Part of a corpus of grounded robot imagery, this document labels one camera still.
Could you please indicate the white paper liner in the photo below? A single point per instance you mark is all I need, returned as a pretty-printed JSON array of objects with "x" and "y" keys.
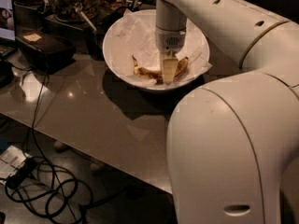
[{"x": 137, "y": 38}]

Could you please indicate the black box with label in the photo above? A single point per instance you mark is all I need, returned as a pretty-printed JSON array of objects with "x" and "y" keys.
[{"x": 47, "y": 53}]

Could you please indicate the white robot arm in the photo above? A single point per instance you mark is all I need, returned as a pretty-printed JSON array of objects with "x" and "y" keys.
[{"x": 230, "y": 140}]

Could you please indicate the laptop screen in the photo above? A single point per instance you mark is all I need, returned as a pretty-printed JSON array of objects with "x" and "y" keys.
[{"x": 7, "y": 22}]

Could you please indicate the white papers on floor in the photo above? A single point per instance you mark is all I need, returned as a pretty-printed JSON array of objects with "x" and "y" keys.
[{"x": 11, "y": 161}]

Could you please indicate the black power adapter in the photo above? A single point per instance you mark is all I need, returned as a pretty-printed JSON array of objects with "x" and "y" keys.
[{"x": 22, "y": 173}]

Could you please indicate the black round object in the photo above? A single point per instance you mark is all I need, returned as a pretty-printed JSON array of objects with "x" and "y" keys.
[{"x": 6, "y": 74}]

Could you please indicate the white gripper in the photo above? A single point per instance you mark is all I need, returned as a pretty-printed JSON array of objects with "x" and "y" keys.
[{"x": 170, "y": 41}]

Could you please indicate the white bowl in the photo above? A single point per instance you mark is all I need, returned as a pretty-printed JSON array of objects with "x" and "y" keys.
[{"x": 118, "y": 62}]

